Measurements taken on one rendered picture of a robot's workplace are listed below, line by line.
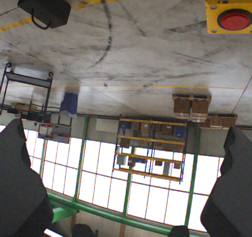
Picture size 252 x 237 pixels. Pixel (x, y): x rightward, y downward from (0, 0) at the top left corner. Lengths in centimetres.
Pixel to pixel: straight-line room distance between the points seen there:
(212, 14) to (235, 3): 4
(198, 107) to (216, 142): 440
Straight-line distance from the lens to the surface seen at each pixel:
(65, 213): 1053
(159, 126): 771
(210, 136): 841
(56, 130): 817
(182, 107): 416
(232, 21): 31
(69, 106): 538
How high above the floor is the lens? 108
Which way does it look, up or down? 8 degrees down
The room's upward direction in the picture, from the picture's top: 172 degrees counter-clockwise
